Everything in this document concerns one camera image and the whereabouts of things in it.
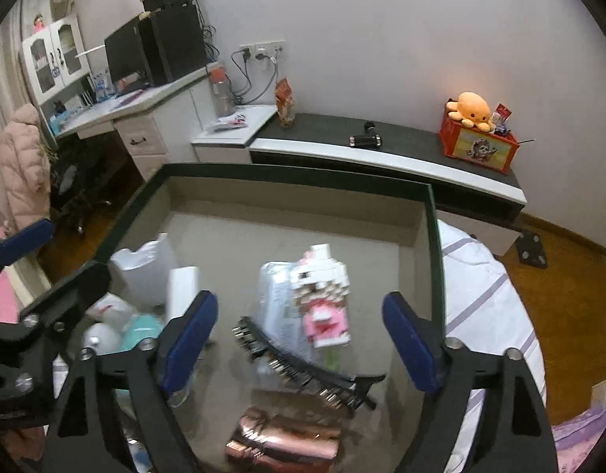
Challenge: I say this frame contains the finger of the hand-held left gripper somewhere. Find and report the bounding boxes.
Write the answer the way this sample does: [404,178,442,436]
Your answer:
[0,218,56,281]
[0,261,112,429]

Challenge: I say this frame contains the orange snack bag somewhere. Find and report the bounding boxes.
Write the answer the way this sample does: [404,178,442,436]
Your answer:
[275,78,296,128]

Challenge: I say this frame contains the white desk with drawers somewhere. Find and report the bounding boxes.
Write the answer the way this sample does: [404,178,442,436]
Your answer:
[49,61,221,183]

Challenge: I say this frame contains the white red round item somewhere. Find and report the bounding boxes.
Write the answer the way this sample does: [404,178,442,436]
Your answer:
[85,294,137,327]

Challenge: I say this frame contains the light curtain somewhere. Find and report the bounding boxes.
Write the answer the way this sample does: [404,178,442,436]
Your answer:
[0,20,33,227]

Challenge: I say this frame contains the white wall socket strip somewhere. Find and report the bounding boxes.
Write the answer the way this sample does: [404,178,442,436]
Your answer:
[240,39,286,61]

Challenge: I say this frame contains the orange octopus plush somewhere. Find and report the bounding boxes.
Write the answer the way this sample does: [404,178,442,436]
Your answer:
[445,91,493,133]

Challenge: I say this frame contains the red yellow printed box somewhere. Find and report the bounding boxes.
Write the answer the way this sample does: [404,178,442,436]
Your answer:
[440,111,520,174]

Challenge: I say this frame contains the white side cabinet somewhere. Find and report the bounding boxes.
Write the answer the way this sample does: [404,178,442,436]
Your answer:
[192,104,279,163]

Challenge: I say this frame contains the black computer monitor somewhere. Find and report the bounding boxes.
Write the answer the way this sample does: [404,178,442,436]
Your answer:
[104,22,149,84]

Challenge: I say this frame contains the black office chair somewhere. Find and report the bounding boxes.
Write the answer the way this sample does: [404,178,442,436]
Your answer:
[49,135,114,232]

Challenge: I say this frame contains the blue white small boxes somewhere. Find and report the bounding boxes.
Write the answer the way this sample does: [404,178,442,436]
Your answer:
[89,71,112,99]

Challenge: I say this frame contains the papers on cabinet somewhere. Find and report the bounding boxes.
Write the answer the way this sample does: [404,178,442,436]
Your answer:
[209,114,249,133]

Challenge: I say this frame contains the pink bedding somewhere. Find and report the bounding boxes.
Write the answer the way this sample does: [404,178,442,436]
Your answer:
[552,414,606,473]

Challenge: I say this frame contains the white small box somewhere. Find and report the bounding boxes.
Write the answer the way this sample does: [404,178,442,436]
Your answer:
[166,266,201,323]

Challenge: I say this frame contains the clear bottle orange lid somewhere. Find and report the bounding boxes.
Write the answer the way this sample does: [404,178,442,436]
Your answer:
[209,69,235,116]

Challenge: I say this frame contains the white plastic bag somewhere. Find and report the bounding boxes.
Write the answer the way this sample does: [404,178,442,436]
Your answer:
[110,233,180,306]

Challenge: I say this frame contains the pink storage box dark rim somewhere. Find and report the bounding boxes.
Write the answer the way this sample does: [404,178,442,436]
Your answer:
[93,162,449,473]

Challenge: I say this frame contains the rose gold metal cylinder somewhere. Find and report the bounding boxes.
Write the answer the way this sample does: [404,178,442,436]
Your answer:
[225,405,342,465]

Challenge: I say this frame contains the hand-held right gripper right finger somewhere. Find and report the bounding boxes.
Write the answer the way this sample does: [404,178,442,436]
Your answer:
[382,292,560,473]

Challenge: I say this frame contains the black floor scale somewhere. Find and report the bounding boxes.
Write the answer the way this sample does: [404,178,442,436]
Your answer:
[517,229,549,269]

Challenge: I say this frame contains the clear plastic packet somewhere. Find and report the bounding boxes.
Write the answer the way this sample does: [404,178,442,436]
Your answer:
[258,260,328,363]

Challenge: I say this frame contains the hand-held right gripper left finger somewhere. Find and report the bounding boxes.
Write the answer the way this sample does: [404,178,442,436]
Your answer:
[42,290,219,473]

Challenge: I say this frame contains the black power cable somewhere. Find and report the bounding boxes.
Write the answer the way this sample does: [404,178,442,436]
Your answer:
[231,49,279,106]

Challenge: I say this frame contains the teal egg-shaped case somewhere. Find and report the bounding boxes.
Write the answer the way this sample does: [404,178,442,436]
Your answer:
[122,314,165,352]

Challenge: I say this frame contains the pink white block figure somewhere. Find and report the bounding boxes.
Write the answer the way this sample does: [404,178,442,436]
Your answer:
[292,244,352,350]

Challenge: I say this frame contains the small toy figures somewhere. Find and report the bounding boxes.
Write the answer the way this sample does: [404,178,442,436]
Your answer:
[490,103,513,135]

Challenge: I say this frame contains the black handheld device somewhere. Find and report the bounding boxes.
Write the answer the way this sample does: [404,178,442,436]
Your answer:
[349,121,383,149]

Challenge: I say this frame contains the white glass-door cabinet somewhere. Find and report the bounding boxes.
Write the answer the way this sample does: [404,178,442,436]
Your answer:
[20,12,90,105]

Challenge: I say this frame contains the black computer tower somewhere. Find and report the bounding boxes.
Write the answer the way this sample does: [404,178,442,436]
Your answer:
[138,7,208,86]

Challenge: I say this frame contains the pink puffer jacket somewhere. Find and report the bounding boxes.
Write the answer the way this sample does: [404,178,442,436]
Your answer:
[0,103,52,232]

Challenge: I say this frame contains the black studded hair clip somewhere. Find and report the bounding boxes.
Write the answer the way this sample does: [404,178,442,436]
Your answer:
[231,315,386,412]

